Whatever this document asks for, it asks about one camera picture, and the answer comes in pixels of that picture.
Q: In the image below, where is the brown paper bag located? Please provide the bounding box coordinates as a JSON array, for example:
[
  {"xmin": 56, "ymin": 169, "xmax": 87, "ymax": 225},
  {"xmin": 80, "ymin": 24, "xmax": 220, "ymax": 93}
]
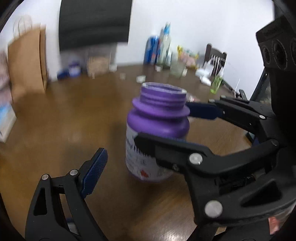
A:
[{"xmin": 8, "ymin": 15, "xmax": 48, "ymax": 102}]

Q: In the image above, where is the drinking glass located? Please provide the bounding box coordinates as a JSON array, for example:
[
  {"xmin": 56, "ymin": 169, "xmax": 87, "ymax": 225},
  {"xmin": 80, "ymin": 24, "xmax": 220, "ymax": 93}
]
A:
[{"xmin": 170, "ymin": 60, "xmax": 186, "ymax": 78}]

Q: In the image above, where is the wooden chair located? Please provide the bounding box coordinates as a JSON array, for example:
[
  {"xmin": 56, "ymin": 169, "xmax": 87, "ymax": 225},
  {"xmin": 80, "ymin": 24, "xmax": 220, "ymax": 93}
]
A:
[{"xmin": 204, "ymin": 44, "xmax": 227, "ymax": 77}]

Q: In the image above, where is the pink snack bag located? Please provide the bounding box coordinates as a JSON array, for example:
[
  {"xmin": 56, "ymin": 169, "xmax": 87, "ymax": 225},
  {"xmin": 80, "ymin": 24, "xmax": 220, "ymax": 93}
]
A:
[{"xmin": 177, "ymin": 45, "xmax": 199, "ymax": 69}]

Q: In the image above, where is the blue bottle cap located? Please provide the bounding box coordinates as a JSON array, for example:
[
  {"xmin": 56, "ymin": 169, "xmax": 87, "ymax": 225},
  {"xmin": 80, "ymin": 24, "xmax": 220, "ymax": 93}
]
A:
[{"xmin": 57, "ymin": 70, "xmax": 69, "ymax": 80}]

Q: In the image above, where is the small purple white jar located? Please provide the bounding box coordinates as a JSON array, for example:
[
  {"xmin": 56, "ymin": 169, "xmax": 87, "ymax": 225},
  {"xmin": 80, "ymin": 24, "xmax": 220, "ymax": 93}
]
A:
[{"xmin": 68, "ymin": 62, "xmax": 81, "ymax": 77}]

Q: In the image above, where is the purple supplement bottle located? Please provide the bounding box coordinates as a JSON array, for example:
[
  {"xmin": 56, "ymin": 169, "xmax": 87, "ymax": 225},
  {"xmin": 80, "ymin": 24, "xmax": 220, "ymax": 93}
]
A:
[{"xmin": 125, "ymin": 82, "xmax": 190, "ymax": 182}]

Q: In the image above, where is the tissue box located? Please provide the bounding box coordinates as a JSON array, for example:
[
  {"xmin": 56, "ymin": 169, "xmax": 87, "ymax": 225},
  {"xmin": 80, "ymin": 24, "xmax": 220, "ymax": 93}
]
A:
[{"xmin": 0, "ymin": 104, "xmax": 16, "ymax": 143}]

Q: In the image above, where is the clear glass bottle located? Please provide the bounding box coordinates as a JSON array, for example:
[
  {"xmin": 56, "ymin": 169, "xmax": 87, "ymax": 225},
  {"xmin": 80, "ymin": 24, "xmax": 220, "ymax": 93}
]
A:
[{"xmin": 158, "ymin": 23, "xmax": 171, "ymax": 66}]

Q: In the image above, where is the blue soda can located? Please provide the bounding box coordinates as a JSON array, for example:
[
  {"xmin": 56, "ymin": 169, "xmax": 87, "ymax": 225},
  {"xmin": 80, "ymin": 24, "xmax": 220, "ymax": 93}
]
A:
[{"xmin": 144, "ymin": 36, "xmax": 159, "ymax": 65}]

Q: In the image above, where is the white cable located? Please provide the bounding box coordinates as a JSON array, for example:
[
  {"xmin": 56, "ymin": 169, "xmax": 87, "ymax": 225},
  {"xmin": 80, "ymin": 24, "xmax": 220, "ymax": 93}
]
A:
[{"xmin": 203, "ymin": 56, "xmax": 241, "ymax": 98}]

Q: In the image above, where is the clear jar with nuts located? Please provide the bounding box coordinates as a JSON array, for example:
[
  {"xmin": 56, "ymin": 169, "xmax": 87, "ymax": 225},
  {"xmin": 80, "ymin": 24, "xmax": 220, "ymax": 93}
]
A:
[{"xmin": 86, "ymin": 56, "xmax": 110, "ymax": 78}]

